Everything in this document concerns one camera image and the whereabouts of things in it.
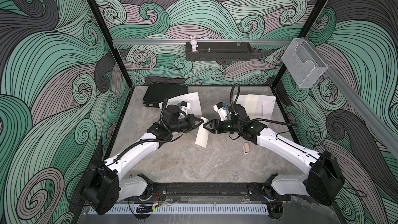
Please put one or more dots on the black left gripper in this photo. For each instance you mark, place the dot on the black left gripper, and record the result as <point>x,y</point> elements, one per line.
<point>190,124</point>

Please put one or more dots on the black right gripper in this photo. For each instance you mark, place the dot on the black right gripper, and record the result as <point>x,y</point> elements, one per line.
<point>213,123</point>

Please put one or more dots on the white non-woven bag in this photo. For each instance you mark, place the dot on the white non-woven bag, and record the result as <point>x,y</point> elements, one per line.
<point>193,101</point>
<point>265,105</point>

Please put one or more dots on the pink stapler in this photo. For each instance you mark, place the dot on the pink stapler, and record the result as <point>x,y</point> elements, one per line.
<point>246,148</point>

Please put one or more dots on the cream lined paper receipt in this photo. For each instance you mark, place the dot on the cream lined paper receipt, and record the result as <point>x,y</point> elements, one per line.
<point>251,106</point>

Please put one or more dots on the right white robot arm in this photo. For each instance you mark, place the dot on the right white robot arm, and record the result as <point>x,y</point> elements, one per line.
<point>321,177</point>

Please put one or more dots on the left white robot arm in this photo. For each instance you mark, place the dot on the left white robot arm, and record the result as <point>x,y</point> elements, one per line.
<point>103,182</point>

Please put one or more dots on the black ribbed hard case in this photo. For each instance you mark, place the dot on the black ribbed hard case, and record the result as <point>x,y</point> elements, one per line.
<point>157,92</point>

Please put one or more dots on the white rabbit figurine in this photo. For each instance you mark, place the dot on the white rabbit figurine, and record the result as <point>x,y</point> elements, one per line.
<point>194,44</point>

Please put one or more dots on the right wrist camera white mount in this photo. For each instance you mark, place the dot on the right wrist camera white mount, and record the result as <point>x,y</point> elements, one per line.
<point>222,110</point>

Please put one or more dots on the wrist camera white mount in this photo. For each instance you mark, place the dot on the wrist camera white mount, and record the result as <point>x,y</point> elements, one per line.
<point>183,105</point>
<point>222,110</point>

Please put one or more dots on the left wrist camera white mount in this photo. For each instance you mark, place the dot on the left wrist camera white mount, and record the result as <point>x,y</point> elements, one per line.
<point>183,105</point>

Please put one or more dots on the black wall shelf tray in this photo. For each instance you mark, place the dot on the black wall shelf tray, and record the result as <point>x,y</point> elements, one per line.
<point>222,52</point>

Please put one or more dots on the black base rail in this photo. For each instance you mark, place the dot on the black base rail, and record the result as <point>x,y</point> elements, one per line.
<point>262,192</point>

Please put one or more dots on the white slotted cable duct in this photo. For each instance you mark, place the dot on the white slotted cable duct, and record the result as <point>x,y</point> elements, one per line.
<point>190,209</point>

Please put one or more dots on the aluminium wall rail back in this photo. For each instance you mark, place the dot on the aluminium wall rail back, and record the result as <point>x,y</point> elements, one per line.
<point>255,42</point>

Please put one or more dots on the aluminium wall rail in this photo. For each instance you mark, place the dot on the aluminium wall rail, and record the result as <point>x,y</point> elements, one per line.
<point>255,42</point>
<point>367,75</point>

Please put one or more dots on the clear acrylic wall holder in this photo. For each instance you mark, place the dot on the clear acrylic wall holder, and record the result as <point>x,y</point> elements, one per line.
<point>304,62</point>

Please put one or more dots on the black corner frame post right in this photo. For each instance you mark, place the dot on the black corner frame post right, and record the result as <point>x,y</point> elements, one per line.
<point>319,5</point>

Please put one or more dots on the black corner frame post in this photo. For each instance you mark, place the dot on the black corner frame post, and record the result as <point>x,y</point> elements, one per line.
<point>109,41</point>
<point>319,5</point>

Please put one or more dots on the aluminium wall rail right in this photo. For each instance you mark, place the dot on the aluminium wall rail right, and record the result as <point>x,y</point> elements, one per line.
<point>367,75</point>

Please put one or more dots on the black corner frame post left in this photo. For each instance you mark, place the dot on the black corner frame post left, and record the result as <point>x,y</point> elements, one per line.
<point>109,41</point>

